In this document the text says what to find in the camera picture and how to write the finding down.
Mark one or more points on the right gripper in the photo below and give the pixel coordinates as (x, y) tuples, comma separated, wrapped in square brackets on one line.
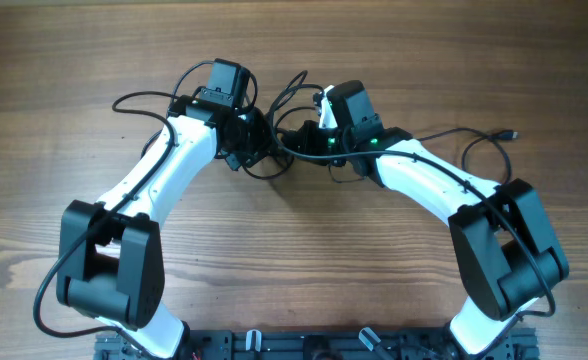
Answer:
[(305, 135)]

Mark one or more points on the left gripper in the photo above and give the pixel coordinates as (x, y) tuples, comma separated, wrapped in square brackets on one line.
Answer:
[(234, 160)]

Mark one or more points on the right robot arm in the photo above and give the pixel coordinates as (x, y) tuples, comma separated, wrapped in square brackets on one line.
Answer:
[(507, 252)]

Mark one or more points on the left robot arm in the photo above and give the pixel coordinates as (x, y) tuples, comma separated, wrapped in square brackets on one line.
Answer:
[(110, 265)]

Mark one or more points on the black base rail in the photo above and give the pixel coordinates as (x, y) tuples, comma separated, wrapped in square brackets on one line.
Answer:
[(406, 344)]

